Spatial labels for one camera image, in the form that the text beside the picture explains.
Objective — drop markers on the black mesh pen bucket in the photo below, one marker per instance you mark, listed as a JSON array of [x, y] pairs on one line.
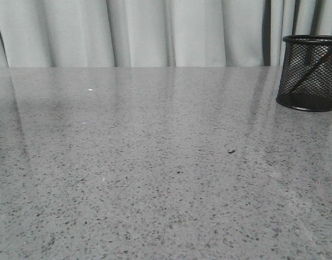
[[301, 53]]

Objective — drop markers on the grey orange handled scissors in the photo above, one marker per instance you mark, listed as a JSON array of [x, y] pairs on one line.
[[321, 61]]

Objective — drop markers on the light grey curtain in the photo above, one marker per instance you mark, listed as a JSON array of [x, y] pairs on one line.
[[154, 33]]

